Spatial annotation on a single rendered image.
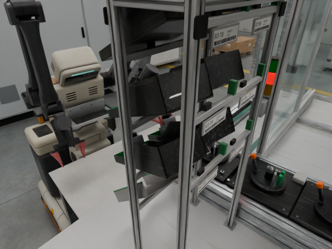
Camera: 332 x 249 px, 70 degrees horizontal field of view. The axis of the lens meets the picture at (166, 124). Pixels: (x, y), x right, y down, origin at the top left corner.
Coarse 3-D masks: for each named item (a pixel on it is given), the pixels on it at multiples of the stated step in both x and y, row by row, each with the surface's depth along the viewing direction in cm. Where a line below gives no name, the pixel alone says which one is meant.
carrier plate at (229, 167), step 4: (236, 156) 112; (228, 160) 109; (232, 160) 109; (236, 160) 109; (204, 164) 107; (224, 164) 107; (228, 164) 107; (232, 164) 107; (236, 164) 107; (220, 168) 104; (224, 168) 104; (228, 168) 104; (232, 168) 104; (236, 168) 106; (228, 172) 102; (232, 172) 103; (216, 176) 100; (220, 176) 100; (224, 176) 100; (228, 176) 101; (220, 180) 98; (224, 180) 98
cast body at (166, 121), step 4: (164, 116) 83; (168, 116) 83; (172, 116) 84; (164, 120) 82; (168, 120) 82; (172, 120) 83; (160, 124) 85; (164, 124) 83; (160, 128) 85; (164, 128) 83; (160, 132) 86
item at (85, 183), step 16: (112, 144) 139; (80, 160) 126; (96, 160) 126; (112, 160) 126; (64, 176) 116; (80, 176) 116; (96, 176) 116; (112, 176) 116; (64, 192) 107; (80, 192) 107; (96, 192) 107; (112, 192) 107; (80, 208) 100
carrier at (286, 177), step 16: (256, 160) 109; (256, 176) 97; (272, 176) 95; (288, 176) 100; (304, 176) 97; (256, 192) 93; (272, 192) 91; (288, 192) 93; (272, 208) 86; (288, 208) 86
